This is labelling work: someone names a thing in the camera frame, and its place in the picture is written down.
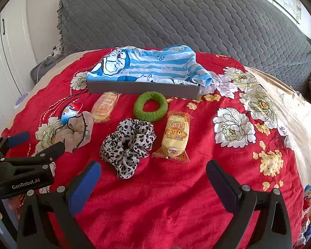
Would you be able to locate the green knitted scrunchie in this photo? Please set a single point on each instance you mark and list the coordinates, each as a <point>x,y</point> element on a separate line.
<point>140,109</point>

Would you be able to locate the orange snack packet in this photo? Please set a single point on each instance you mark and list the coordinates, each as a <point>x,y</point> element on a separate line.
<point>105,106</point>

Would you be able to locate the red floral blanket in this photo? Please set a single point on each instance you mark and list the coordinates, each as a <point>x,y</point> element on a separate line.
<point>171,199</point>

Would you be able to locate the yellow bread packet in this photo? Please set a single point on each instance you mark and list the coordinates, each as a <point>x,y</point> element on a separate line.
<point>175,134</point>

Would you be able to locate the grey nightstand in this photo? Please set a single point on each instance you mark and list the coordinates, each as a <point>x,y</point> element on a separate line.
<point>40,74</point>

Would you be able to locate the white wardrobe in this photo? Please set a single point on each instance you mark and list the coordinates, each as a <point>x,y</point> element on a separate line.
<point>7,57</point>

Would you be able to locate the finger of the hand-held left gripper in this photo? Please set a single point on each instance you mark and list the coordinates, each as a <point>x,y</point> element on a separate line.
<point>18,138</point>
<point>49,151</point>

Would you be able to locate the red white blue toy egg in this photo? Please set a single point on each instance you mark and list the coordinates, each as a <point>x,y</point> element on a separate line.
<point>70,111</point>

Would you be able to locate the beige sheer scrunchie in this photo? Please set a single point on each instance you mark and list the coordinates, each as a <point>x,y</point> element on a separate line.
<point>77,134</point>

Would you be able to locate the leopard print scrunchie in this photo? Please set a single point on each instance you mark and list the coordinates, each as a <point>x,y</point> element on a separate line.
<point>114,145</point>

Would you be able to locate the pile of snack packets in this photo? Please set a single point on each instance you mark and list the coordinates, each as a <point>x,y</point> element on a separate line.
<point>309,197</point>

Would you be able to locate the purple and white container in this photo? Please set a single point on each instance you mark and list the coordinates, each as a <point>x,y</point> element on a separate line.
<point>20,102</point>

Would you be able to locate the blue striped cartoon cloth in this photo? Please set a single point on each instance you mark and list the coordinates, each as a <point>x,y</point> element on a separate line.
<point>150,64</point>

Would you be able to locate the grey quilted headboard cover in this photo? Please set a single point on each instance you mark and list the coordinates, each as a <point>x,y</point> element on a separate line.
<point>171,18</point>

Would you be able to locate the small items on nightstand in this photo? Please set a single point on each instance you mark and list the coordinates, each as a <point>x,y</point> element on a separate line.
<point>56,51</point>

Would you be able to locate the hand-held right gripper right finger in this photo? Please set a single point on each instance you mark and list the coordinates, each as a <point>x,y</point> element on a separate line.
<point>223,184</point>

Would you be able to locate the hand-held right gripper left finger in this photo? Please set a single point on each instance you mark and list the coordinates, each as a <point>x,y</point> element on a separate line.
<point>85,186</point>

